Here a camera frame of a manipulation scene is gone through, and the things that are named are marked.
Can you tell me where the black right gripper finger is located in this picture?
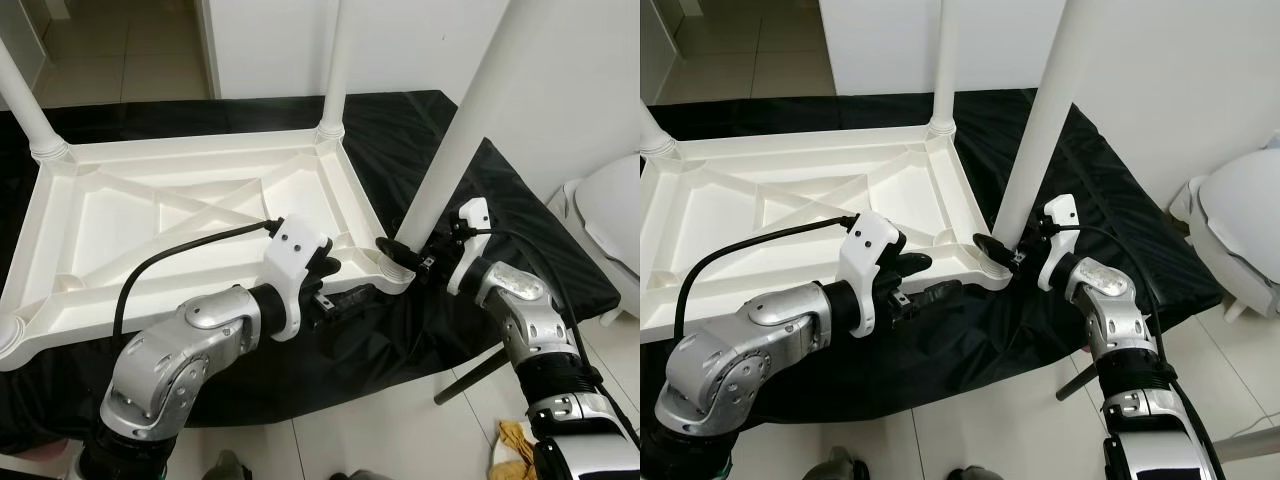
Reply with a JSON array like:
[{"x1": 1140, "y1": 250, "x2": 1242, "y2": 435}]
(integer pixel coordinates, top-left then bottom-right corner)
[
  {"x1": 376, "y1": 238, "x2": 419, "y2": 271},
  {"x1": 973, "y1": 233, "x2": 1013, "y2": 267}
]

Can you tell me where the white plastic table top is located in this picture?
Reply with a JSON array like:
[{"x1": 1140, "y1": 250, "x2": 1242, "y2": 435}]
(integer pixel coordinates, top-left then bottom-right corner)
[
  {"x1": 640, "y1": 122, "x2": 1011, "y2": 346},
  {"x1": 0, "y1": 125, "x2": 416, "y2": 373}
]

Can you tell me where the black table cloth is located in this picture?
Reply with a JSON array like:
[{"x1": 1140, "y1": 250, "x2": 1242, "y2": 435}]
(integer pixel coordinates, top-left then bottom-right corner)
[
  {"x1": 0, "y1": 90, "x2": 623, "y2": 456},
  {"x1": 640, "y1": 88, "x2": 1226, "y2": 451}
]

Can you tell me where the white plastic chair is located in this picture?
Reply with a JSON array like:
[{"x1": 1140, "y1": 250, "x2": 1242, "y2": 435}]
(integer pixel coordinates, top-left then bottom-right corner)
[
  {"x1": 1170, "y1": 148, "x2": 1280, "y2": 321},
  {"x1": 548, "y1": 155, "x2": 641, "y2": 321}
]

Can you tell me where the grey robot foot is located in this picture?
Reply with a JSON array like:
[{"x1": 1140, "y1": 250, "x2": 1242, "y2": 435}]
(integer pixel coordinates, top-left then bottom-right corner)
[
  {"x1": 815, "y1": 448, "x2": 866, "y2": 480},
  {"x1": 205, "y1": 450, "x2": 251, "y2": 480}
]

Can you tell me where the yellow cloth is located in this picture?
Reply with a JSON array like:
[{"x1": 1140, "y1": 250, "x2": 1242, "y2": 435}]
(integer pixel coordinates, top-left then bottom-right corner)
[{"x1": 495, "y1": 420, "x2": 536, "y2": 471}]

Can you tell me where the white round bowl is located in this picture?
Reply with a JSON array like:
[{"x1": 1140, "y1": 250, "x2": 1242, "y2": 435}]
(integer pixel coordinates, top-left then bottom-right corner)
[{"x1": 488, "y1": 440, "x2": 541, "y2": 480}]

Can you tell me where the grey metal pole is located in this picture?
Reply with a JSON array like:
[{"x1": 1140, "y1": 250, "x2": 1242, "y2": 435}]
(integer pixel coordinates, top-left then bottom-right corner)
[{"x1": 1215, "y1": 425, "x2": 1280, "y2": 463}]

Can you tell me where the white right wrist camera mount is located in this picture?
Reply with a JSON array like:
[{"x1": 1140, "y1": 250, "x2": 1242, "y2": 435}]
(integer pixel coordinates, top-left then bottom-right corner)
[
  {"x1": 445, "y1": 198, "x2": 491, "y2": 296},
  {"x1": 1037, "y1": 195, "x2": 1081, "y2": 291}
]

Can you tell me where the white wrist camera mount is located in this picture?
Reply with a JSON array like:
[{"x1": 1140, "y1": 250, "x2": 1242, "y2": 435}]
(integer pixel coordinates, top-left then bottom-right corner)
[
  {"x1": 838, "y1": 210, "x2": 906, "y2": 336},
  {"x1": 445, "y1": 198, "x2": 491, "y2": 296},
  {"x1": 1037, "y1": 195, "x2": 1081, "y2": 291},
  {"x1": 262, "y1": 213, "x2": 334, "y2": 341}
]

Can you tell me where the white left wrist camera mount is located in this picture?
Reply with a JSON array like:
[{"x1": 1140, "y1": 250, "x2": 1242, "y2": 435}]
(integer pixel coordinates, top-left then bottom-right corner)
[
  {"x1": 262, "y1": 213, "x2": 334, "y2": 341},
  {"x1": 838, "y1": 210, "x2": 906, "y2": 336}
]

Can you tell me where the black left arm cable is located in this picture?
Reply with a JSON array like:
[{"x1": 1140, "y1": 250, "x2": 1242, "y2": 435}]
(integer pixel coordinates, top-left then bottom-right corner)
[
  {"x1": 113, "y1": 218, "x2": 286, "y2": 346},
  {"x1": 675, "y1": 215, "x2": 859, "y2": 341}
]

